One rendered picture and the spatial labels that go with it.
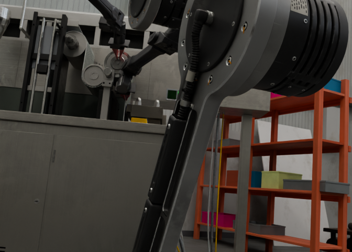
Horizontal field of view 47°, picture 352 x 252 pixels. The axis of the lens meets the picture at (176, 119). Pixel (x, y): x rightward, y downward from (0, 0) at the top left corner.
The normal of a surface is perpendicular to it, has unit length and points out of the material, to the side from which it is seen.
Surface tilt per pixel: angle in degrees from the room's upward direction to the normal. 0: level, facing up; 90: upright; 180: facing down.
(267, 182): 90
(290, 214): 74
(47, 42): 90
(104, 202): 90
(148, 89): 90
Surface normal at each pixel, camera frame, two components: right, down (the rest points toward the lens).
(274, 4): 0.42, 0.00
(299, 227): 0.44, -0.39
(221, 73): -0.90, -0.15
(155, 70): 0.04, -0.17
